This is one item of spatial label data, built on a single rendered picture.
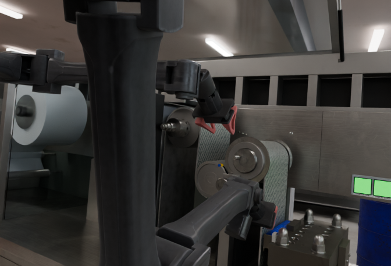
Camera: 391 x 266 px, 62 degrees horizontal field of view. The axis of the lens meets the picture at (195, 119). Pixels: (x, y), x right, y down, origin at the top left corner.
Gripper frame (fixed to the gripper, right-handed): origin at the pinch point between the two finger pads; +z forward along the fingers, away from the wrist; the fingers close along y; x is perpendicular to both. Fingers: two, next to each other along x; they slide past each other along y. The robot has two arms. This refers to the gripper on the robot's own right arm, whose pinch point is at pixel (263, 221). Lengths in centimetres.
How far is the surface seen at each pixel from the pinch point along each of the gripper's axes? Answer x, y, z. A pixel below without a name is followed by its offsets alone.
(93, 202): -6, -79, 8
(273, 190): 10.6, 0.2, 1.4
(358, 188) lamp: 23.7, 22.8, 20.7
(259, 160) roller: 14.3, -1.4, -11.7
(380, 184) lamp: 25.7, 29.3, 19.5
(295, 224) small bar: 4.4, 6.3, 12.6
